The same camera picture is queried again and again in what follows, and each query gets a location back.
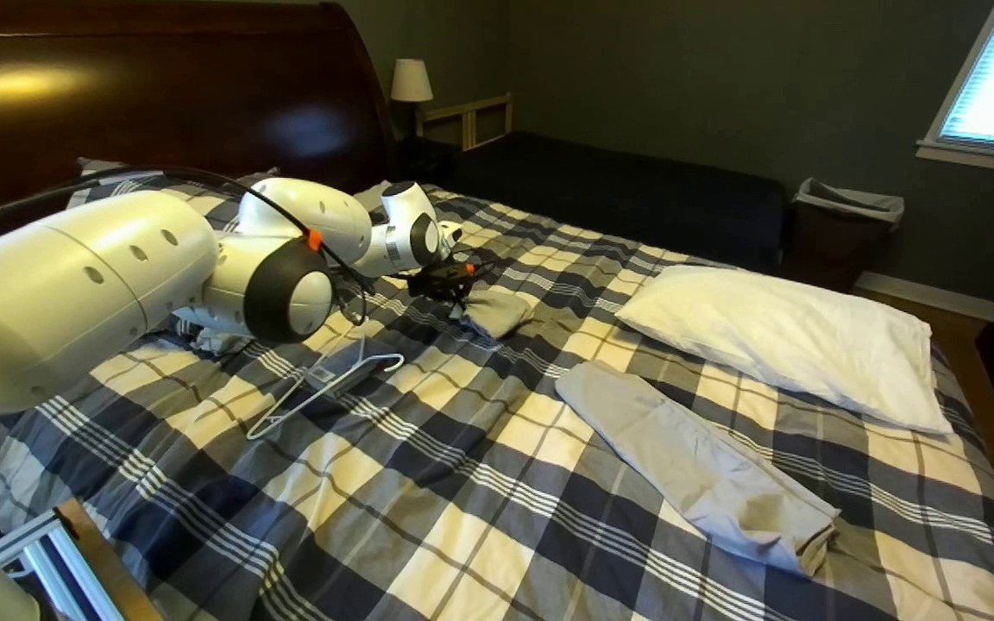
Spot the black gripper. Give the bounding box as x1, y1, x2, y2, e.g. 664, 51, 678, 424
409, 254, 498, 314

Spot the long grey folded sheet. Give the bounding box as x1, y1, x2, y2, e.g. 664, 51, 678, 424
549, 360, 844, 578

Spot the dark nightstand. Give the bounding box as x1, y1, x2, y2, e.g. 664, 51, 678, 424
386, 133, 470, 189

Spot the dark low daybed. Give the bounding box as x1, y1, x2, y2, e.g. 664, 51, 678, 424
457, 130, 793, 274

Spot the plaid bed comforter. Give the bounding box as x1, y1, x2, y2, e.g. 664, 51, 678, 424
0, 176, 994, 621

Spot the table lamp white shade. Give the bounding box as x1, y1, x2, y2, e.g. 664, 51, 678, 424
386, 54, 437, 146

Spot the plaid pillow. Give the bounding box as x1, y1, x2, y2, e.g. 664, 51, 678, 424
62, 155, 260, 360

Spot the white pillow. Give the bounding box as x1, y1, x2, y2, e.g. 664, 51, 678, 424
616, 265, 957, 442

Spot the dark wooden headboard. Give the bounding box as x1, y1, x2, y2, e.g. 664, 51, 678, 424
0, 0, 402, 234

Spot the dark bin with liner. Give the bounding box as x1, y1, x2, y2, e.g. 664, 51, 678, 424
788, 176, 908, 288

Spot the brown wooden bar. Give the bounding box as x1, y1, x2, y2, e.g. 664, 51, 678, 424
52, 495, 167, 621

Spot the white baseboard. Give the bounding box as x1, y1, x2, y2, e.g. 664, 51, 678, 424
852, 268, 994, 329

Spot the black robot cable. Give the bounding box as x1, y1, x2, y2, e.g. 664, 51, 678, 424
0, 168, 432, 325

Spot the white wire clothes hanger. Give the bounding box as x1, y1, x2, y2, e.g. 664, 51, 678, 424
244, 345, 409, 446

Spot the teal and white frame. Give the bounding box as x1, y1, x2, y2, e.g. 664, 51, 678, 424
0, 510, 127, 621

